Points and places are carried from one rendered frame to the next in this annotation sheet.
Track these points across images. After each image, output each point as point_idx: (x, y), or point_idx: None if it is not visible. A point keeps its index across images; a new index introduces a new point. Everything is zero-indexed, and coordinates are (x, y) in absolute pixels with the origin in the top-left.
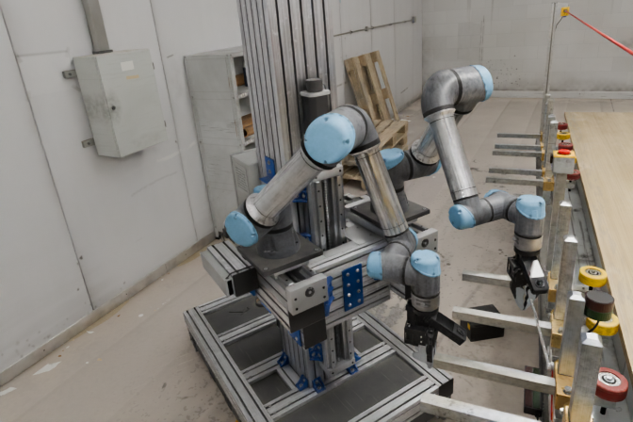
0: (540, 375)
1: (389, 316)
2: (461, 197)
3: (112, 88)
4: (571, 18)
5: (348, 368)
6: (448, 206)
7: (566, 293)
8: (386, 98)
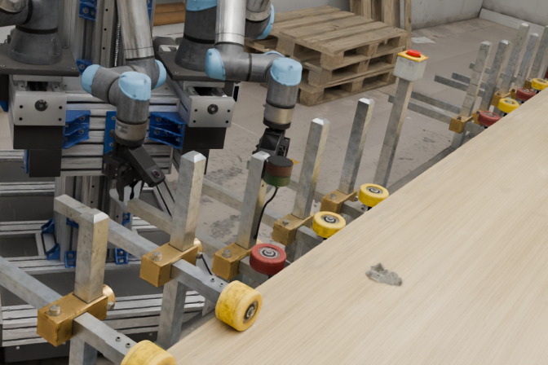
0: (218, 240)
1: (226, 243)
2: (219, 41)
3: None
4: None
5: (115, 256)
6: (399, 156)
7: (306, 185)
8: None
